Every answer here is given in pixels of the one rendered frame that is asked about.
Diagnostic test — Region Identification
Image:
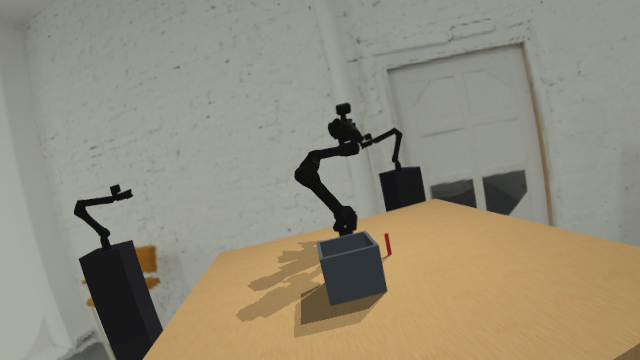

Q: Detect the red peg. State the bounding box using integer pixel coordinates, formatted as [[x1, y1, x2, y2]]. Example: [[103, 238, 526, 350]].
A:
[[385, 233, 392, 256]]

